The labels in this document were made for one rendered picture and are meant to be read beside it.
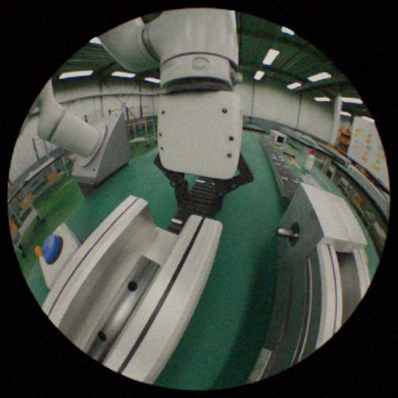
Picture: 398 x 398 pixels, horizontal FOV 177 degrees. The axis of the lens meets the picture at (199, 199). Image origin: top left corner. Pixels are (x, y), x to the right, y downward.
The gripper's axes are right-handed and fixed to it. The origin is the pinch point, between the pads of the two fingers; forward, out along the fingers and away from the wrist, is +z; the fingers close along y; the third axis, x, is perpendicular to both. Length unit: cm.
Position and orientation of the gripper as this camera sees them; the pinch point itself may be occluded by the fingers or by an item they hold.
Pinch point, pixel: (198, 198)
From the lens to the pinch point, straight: 19.8
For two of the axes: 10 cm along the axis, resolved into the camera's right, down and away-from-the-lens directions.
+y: -9.3, -2.3, 2.7
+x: -3.6, 5.9, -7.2
